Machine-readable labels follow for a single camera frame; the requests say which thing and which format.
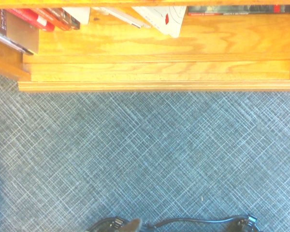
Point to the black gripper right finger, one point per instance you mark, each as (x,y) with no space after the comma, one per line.
(249,223)

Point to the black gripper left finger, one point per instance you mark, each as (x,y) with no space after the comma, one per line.
(116,224)

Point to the wooden bookshelf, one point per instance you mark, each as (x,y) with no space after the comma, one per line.
(145,48)

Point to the white book with red mark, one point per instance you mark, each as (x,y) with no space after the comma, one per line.
(174,26)

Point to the thin white book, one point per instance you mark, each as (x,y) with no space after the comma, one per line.
(125,17)

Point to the thin black grey book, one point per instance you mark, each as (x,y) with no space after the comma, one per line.
(12,43)

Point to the tan book with dark spine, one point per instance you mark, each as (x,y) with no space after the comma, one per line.
(19,36)

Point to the orange thin book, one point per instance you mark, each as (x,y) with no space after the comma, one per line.
(55,20)

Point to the plain white book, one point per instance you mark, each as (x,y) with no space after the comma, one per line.
(81,14)

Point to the dark fantasy hardcover book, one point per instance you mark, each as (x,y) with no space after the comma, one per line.
(232,9)

